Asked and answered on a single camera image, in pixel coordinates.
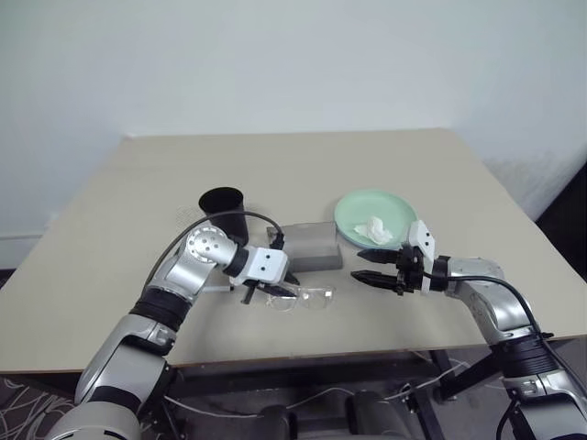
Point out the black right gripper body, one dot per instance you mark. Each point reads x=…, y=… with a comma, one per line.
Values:
x=409, y=271

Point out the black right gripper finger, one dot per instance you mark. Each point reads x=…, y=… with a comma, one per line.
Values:
x=378, y=256
x=373, y=278

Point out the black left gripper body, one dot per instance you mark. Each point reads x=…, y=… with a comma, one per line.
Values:
x=275, y=283

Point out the clear safety glasses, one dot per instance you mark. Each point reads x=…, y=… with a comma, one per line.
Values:
x=316, y=295

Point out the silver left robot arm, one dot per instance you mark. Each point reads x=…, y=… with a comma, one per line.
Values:
x=183, y=270

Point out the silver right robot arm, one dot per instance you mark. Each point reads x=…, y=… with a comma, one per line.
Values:
x=493, y=298

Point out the grey glasses case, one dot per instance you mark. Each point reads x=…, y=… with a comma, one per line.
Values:
x=312, y=249

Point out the black cup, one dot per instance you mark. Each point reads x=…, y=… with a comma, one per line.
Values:
x=224, y=206

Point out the crumpled white tissue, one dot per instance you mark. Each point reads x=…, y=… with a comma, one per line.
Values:
x=376, y=229

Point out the mint green plate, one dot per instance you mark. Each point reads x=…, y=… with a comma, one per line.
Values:
x=367, y=204

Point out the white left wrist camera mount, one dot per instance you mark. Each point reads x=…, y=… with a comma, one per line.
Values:
x=265, y=264

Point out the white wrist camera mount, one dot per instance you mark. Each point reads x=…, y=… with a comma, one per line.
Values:
x=265, y=264
x=421, y=236

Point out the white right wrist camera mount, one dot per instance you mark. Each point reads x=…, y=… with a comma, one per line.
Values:
x=421, y=236

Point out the black table frame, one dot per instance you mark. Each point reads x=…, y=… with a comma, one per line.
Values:
x=468, y=372

